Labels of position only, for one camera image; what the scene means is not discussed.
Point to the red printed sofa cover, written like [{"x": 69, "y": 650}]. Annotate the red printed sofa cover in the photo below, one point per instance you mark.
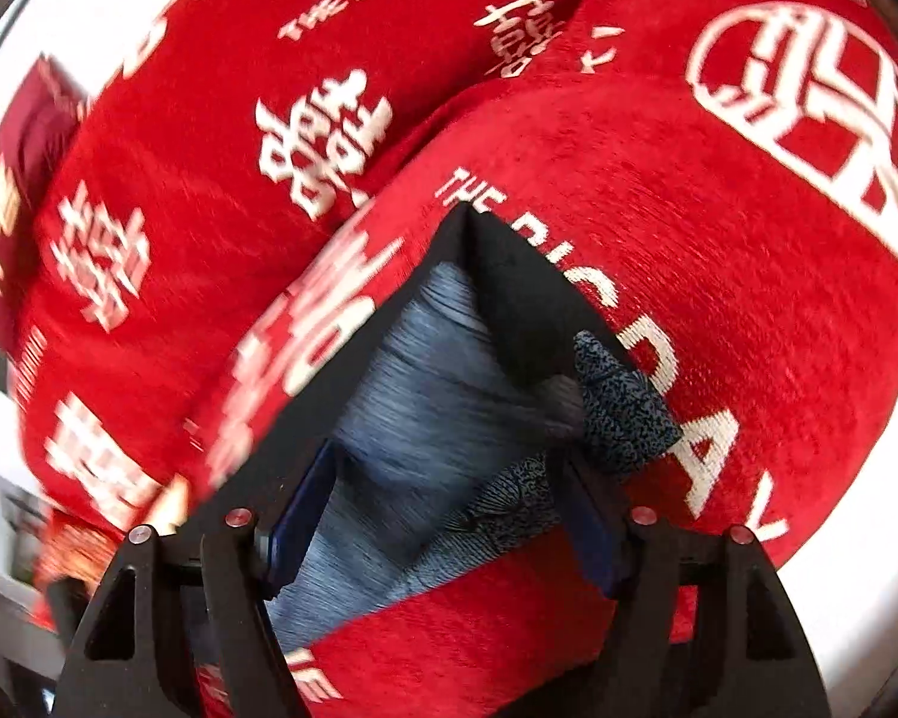
[{"x": 643, "y": 202}]

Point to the dark red printed cushion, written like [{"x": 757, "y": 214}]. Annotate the dark red printed cushion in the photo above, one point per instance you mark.
[{"x": 22, "y": 142}]

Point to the black pants with grey pattern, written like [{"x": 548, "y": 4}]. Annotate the black pants with grey pattern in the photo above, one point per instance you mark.
[{"x": 419, "y": 419}]

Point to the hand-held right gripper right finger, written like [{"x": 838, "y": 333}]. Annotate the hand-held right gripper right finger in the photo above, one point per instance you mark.
[{"x": 591, "y": 531}]

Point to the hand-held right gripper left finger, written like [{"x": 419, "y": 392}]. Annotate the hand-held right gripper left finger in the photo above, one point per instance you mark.
[{"x": 303, "y": 516}]

